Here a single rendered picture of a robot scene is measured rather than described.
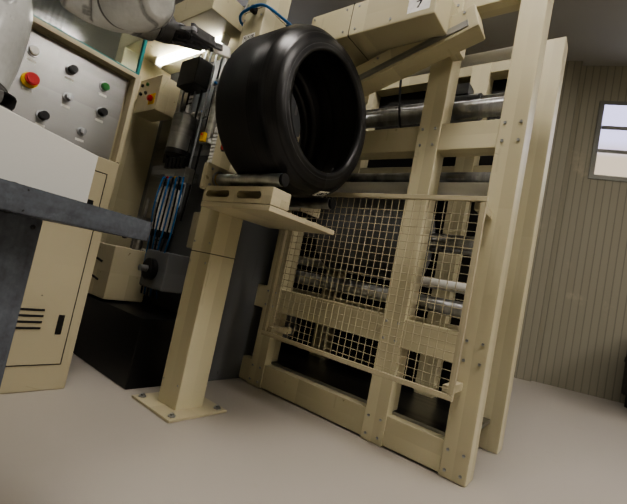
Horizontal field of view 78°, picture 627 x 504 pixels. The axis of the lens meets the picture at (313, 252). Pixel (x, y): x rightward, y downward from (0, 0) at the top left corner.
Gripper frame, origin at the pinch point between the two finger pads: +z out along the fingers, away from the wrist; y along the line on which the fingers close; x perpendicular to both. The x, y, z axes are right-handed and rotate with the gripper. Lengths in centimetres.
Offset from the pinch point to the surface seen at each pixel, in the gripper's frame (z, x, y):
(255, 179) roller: 15.4, 36.8, 0.0
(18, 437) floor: -48, 113, 27
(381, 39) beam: 74, -24, -11
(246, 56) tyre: 12.4, -2.1, 2.2
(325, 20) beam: 70, -37, 15
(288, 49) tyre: 17.4, -3.1, -11.5
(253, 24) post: 41, -28, 31
